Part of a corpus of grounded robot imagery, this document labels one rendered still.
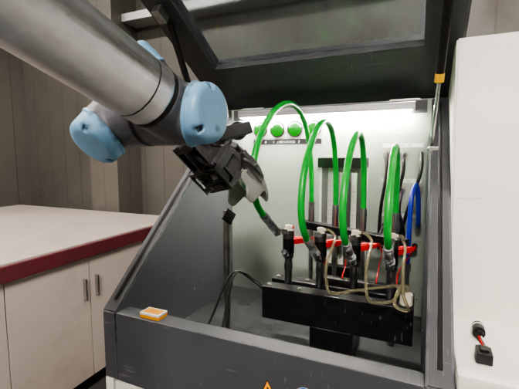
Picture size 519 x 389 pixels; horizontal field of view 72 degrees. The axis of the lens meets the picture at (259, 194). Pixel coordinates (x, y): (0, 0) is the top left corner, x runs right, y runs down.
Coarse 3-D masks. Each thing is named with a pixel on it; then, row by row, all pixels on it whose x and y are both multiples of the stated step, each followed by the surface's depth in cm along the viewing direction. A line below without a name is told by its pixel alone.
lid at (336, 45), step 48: (144, 0) 89; (192, 0) 88; (240, 0) 85; (288, 0) 83; (336, 0) 80; (384, 0) 78; (432, 0) 74; (192, 48) 101; (240, 48) 100; (288, 48) 96; (336, 48) 93; (384, 48) 88; (432, 48) 84; (240, 96) 117; (288, 96) 112; (336, 96) 107; (384, 96) 103; (432, 96) 99
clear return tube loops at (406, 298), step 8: (328, 256) 76; (368, 256) 73; (328, 288) 74; (368, 288) 76; (376, 288) 76; (384, 288) 76; (400, 288) 74; (408, 288) 75; (368, 296) 70; (400, 296) 75; (408, 296) 74; (376, 304) 71; (384, 304) 71; (408, 304) 67; (408, 312) 68
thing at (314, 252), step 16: (320, 128) 78; (336, 144) 93; (304, 160) 71; (336, 160) 95; (304, 176) 70; (336, 176) 97; (304, 192) 69; (336, 192) 98; (336, 208) 98; (304, 224) 70; (336, 224) 98; (304, 240) 74; (320, 256) 81
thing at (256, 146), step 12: (276, 108) 79; (300, 108) 92; (264, 120) 75; (264, 132) 74; (252, 156) 71; (312, 156) 102; (312, 168) 103; (312, 180) 104; (312, 192) 105; (312, 204) 105
